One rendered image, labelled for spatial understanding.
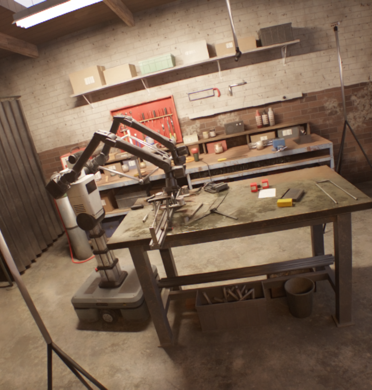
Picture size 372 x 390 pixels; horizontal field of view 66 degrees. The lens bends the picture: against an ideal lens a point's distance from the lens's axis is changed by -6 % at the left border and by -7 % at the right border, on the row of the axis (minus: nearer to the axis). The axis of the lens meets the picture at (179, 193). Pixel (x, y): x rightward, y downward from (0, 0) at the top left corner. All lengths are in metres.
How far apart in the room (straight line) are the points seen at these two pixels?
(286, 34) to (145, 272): 3.01
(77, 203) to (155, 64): 2.10
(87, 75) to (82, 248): 2.13
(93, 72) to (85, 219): 2.19
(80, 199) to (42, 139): 2.58
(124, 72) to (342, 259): 3.10
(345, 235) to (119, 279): 1.73
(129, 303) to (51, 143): 2.97
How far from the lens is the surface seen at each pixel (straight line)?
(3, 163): 4.22
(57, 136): 4.65
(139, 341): 2.42
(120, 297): 2.46
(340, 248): 1.93
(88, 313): 2.69
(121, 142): 1.89
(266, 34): 3.83
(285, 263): 2.45
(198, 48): 3.81
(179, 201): 1.96
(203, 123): 4.05
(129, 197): 3.65
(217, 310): 2.18
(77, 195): 2.31
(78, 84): 4.14
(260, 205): 1.85
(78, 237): 3.80
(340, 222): 1.85
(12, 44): 4.26
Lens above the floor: 1.59
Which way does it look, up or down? 17 degrees down
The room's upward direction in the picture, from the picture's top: 13 degrees counter-clockwise
